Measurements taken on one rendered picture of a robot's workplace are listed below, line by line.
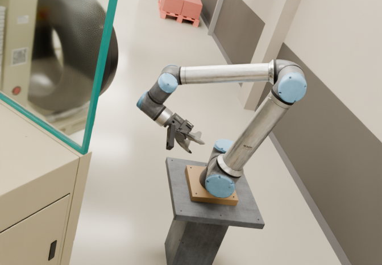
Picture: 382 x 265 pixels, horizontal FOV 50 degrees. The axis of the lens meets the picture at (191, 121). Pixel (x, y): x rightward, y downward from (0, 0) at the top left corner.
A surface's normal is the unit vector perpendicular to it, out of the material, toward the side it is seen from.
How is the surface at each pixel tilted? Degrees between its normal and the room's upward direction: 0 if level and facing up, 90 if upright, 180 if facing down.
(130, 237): 0
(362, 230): 90
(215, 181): 98
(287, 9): 90
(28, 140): 0
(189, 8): 90
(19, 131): 0
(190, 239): 90
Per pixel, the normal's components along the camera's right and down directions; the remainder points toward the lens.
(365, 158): -0.95, -0.17
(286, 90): -0.10, 0.40
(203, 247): 0.15, 0.51
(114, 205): 0.28, -0.84
